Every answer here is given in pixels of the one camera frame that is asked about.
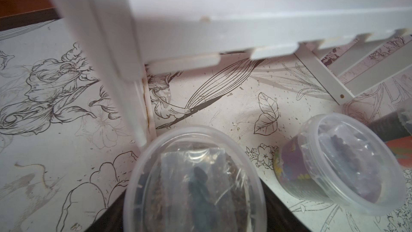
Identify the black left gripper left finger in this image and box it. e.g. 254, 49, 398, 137
85, 191, 126, 232

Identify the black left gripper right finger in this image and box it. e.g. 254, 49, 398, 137
260, 180, 310, 232

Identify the dark seed jar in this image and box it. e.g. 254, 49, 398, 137
273, 113, 407, 216

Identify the yellow seed jar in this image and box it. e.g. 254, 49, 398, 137
123, 126, 267, 232

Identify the red seed jar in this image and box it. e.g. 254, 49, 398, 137
368, 107, 412, 169

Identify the white slatted wooden shelf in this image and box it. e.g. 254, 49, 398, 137
51, 0, 412, 148

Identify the brown wooden stepped stand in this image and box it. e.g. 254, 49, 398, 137
1, 0, 60, 31

